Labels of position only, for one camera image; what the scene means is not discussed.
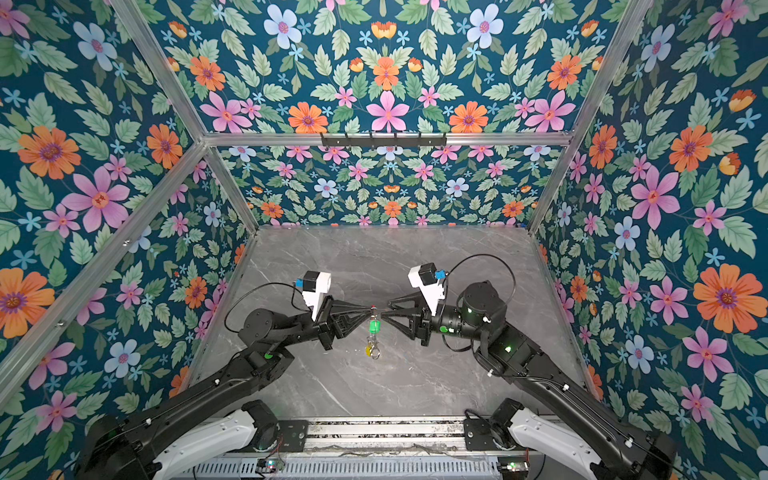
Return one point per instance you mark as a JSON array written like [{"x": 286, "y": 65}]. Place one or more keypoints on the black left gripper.
[{"x": 332, "y": 320}]

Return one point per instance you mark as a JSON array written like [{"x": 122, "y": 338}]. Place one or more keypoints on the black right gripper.
[{"x": 420, "y": 318}]

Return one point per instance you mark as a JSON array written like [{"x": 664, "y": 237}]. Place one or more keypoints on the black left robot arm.
[{"x": 216, "y": 415}]

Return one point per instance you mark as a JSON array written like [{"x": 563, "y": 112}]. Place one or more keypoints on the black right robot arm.
[{"x": 587, "y": 437}]

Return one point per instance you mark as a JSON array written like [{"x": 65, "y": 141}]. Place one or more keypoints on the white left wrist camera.
[{"x": 314, "y": 287}]

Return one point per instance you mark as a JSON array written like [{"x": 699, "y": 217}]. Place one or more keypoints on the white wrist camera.
[
  {"x": 431, "y": 283},
  {"x": 314, "y": 287}
]

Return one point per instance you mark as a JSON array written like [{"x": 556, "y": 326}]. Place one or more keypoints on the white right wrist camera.
[{"x": 431, "y": 283}]

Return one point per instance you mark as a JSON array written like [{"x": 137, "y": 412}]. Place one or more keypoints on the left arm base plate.
[{"x": 290, "y": 436}]

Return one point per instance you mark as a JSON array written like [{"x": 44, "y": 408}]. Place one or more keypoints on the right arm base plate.
[{"x": 481, "y": 434}]

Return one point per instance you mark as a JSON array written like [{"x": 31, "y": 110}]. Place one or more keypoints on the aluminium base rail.
[{"x": 421, "y": 447}]

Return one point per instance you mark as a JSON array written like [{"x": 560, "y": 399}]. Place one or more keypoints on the black wall hook rail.
[{"x": 371, "y": 140}]

